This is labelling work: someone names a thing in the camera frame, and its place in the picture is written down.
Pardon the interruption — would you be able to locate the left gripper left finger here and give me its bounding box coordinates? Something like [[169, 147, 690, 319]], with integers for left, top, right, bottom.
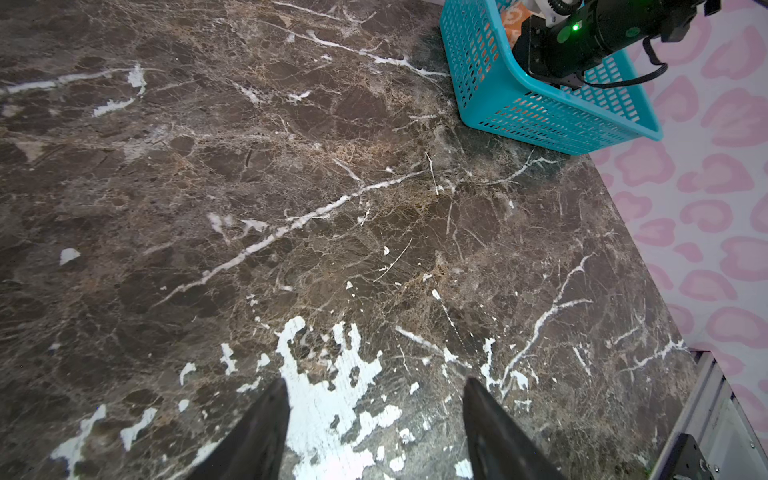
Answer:
[[188, 378, 290, 480]]

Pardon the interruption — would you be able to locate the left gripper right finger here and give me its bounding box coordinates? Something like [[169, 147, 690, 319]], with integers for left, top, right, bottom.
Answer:
[[463, 377, 564, 480]]

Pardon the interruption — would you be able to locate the orange patterned towel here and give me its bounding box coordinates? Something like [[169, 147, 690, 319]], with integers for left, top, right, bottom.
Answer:
[[501, 1, 532, 47]]

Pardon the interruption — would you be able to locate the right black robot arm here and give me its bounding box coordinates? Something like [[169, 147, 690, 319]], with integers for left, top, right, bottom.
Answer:
[[511, 0, 701, 90]]

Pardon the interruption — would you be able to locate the teal plastic basket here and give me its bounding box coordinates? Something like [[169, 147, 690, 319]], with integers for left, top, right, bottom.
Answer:
[[440, 1, 663, 155]]

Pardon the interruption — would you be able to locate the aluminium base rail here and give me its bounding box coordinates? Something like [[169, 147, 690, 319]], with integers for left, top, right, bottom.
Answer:
[[650, 352, 767, 479]]

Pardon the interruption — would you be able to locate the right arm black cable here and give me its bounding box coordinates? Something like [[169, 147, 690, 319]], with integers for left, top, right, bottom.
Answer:
[[542, 0, 670, 91]]

